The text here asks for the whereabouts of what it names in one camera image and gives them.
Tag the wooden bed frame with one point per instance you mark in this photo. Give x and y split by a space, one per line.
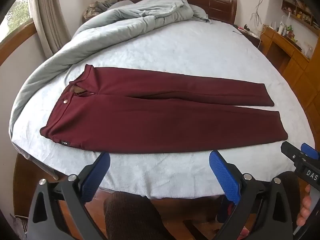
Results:
22 180

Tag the row of small figurines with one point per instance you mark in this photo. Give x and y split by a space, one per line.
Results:
301 12

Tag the camouflage pillow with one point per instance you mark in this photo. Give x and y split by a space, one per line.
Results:
93 11

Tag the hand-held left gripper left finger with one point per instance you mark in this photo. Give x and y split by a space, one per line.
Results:
99 171

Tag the bed with light blue sheet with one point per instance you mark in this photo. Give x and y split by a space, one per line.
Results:
180 55

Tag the beige curtain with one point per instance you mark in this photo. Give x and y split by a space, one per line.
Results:
47 12

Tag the maroon pants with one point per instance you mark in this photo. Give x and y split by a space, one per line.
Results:
150 120

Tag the grey duvet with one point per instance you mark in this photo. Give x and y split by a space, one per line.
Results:
62 52

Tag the person's left leg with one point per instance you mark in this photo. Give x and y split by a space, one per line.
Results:
132 217

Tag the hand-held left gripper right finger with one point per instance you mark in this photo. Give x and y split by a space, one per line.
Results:
223 177

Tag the wooden desk cabinet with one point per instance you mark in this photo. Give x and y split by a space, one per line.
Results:
295 65

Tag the person's right hand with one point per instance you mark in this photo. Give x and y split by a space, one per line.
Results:
303 211

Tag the dark wooden headboard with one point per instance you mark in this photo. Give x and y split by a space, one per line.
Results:
220 2

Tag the green toy figure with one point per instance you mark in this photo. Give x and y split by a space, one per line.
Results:
289 29

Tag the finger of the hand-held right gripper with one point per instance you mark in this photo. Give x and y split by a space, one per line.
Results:
310 151
290 151

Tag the wooden framed window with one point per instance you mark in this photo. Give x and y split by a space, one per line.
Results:
17 15

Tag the white bottle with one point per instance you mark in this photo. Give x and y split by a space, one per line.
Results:
282 26

